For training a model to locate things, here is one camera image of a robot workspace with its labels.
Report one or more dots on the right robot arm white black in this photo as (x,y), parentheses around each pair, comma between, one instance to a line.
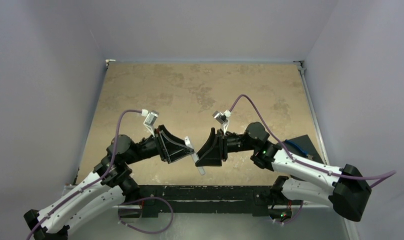
(340,188)

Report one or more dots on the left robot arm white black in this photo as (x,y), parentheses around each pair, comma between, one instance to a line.
(109,184)

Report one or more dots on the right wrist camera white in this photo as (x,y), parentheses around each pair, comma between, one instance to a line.
(223,119)

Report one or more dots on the aluminium table rail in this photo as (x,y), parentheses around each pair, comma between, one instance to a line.
(302,70)

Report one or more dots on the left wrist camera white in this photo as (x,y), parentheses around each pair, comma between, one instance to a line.
(150,118)

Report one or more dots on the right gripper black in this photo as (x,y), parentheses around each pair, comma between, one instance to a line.
(224,146)

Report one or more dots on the blue handled pliers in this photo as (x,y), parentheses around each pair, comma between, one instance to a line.
(297,147)

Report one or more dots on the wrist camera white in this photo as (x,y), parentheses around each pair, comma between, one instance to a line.
(223,119)
(150,118)

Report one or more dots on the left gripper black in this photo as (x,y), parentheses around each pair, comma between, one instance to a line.
(172,151)

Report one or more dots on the white remote control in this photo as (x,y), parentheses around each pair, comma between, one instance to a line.
(194,155)

